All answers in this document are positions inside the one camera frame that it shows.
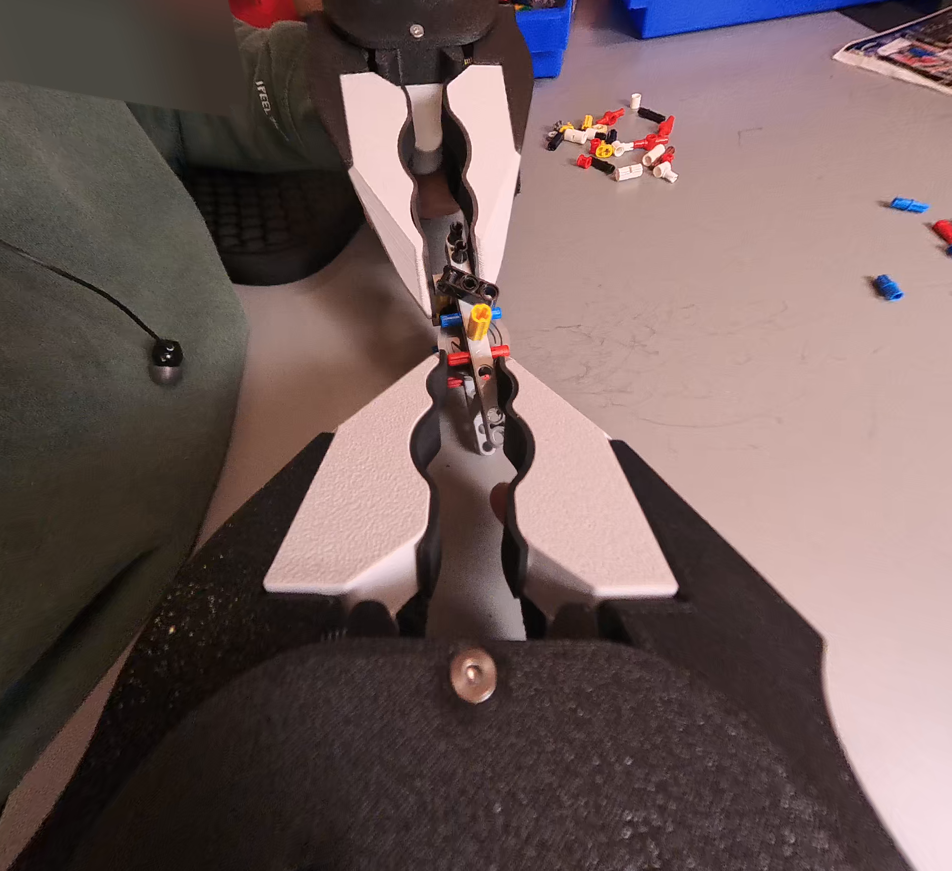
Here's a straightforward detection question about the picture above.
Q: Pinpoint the pile of white red connectors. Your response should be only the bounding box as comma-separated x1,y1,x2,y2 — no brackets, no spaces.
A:
546,91,679,186

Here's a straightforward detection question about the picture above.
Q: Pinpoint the person's green sweatshirt torso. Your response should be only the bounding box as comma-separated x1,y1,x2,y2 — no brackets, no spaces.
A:
0,82,250,809

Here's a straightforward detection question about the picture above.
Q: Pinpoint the black drawstring cord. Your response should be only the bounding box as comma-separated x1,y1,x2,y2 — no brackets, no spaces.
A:
0,239,184,387

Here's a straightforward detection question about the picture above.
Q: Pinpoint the person's left forearm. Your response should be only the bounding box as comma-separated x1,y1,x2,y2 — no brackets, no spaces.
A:
175,19,351,173

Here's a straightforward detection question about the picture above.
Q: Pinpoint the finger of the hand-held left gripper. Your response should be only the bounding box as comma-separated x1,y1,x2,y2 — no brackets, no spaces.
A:
445,62,523,280
339,72,438,326

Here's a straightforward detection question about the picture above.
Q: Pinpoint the small grey lego differential assembly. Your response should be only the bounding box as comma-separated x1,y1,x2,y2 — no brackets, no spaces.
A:
433,220,514,457

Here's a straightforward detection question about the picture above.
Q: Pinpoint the black mesh office chair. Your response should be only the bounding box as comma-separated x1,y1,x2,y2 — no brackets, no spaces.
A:
182,164,367,289

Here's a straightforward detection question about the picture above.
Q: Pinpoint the lego instruction booklet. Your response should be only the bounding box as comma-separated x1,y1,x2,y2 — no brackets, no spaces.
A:
833,8,952,95

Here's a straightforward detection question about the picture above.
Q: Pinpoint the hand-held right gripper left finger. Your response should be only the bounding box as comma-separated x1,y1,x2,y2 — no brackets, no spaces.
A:
262,355,446,618

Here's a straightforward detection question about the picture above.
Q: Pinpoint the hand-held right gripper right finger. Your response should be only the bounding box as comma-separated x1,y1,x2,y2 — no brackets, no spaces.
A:
500,358,681,621

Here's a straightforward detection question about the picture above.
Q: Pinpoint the person's left hand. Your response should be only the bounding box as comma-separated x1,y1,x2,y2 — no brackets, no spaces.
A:
413,172,459,218

